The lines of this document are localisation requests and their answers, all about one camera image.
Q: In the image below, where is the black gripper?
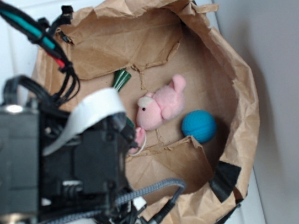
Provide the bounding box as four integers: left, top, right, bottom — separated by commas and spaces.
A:
40, 110, 135, 224

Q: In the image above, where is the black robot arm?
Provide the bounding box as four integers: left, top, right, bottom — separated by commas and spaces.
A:
0, 87, 135, 224

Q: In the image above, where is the pink plush toy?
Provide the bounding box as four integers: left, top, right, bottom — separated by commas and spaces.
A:
129, 74, 186, 156

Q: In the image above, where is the orange plastic toy carrot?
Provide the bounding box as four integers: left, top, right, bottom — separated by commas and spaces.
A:
112, 69, 132, 92

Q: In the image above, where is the blue rubber ball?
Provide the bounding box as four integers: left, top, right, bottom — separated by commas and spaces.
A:
181, 110, 217, 144

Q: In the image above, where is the brown paper bag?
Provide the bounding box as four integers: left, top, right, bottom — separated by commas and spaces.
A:
20, 0, 275, 224

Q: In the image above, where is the white flat ribbon cable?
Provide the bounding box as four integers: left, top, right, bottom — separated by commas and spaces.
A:
34, 85, 131, 157

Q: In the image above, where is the grey braided cable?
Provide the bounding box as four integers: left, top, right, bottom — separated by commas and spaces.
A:
0, 175, 193, 224

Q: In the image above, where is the black teal cable bundle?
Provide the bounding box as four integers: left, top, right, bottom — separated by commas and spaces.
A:
0, 0, 86, 114

